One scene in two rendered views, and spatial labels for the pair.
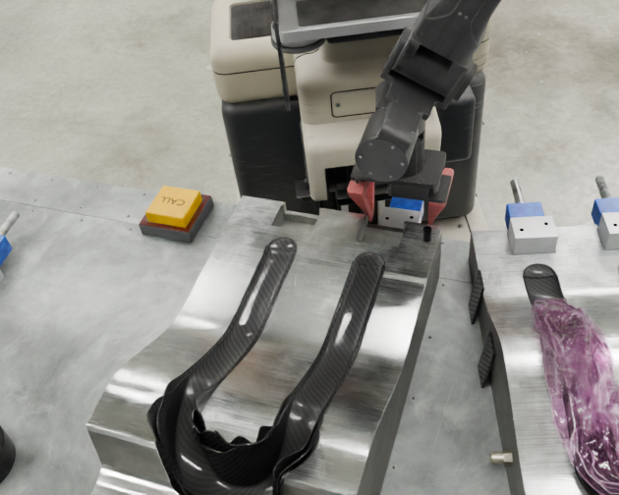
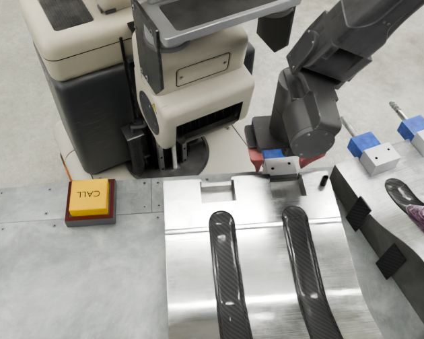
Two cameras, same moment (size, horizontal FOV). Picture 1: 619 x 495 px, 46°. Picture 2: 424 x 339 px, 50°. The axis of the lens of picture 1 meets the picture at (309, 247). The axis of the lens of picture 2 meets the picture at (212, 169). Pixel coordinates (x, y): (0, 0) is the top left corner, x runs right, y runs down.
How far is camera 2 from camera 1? 0.40 m
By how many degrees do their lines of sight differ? 21
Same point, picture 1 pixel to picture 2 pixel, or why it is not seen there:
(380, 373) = (353, 308)
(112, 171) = not seen: outside the picture
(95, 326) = (71, 327)
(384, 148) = (318, 136)
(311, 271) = (254, 235)
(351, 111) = (190, 79)
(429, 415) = not seen: hidden behind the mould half
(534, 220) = (379, 148)
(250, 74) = (77, 56)
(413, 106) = (326, 95)
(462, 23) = (383, 28)
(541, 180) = not seen: hidden behind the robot
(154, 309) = (115, 294)
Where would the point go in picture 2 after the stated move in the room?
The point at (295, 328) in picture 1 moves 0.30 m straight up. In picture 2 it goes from (268, 289) to (313, 151)
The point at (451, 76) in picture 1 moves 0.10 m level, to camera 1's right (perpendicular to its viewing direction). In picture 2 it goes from (357, 66) to (414, 43)
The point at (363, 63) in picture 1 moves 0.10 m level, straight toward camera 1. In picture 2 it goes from (195, 42) to (215, 74)
